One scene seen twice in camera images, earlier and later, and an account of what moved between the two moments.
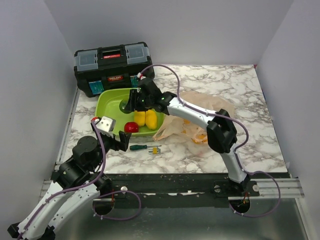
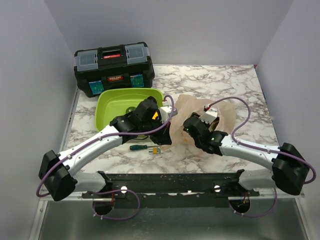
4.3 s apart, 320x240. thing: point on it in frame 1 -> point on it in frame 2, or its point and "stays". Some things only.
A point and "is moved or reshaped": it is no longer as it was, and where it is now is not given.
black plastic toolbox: (116, 67) stays
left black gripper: (124, 138) -> (164, 138)
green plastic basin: (107, 105) stays
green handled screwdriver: (141, 146) stays
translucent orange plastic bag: (173, 129) is moved or reshaped
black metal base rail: (137, 190) stays
